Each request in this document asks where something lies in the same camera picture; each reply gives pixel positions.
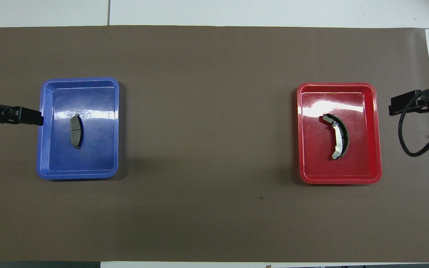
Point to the red plastic tray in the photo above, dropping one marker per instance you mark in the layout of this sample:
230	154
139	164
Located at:
363	163

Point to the grey brake pad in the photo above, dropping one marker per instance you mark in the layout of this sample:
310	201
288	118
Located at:
75	132

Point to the brown table mat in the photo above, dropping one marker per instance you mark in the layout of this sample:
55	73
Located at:
214	223

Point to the curved metal brake shoe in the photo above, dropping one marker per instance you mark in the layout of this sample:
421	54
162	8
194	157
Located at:
338	136

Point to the blue plastic tray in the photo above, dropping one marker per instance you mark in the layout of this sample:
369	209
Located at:
95	160

